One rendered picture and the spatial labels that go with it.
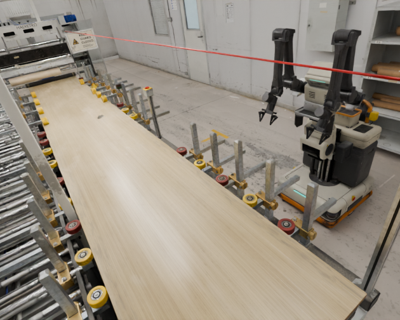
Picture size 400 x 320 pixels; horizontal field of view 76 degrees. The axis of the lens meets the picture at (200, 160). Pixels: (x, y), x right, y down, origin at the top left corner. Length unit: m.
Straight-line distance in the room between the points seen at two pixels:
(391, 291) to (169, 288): 1.67
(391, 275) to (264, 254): 1.41
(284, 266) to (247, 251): 0.17
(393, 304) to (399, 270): 0.29
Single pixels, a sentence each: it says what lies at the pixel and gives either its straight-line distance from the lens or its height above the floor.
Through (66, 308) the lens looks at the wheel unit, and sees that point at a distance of 1.30.
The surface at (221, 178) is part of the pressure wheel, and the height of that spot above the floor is 0.91.
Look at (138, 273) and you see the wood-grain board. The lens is 1.26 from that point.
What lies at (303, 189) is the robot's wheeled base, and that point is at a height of 0.28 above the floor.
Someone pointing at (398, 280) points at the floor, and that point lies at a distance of 2.47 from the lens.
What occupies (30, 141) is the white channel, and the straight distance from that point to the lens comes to 1.49.
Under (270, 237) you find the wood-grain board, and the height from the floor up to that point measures 0.90.
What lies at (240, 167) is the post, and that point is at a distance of 1.59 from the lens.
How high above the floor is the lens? 1.89
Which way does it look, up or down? 33 degrees down
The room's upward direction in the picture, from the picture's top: 9 degrees counter-clockwise
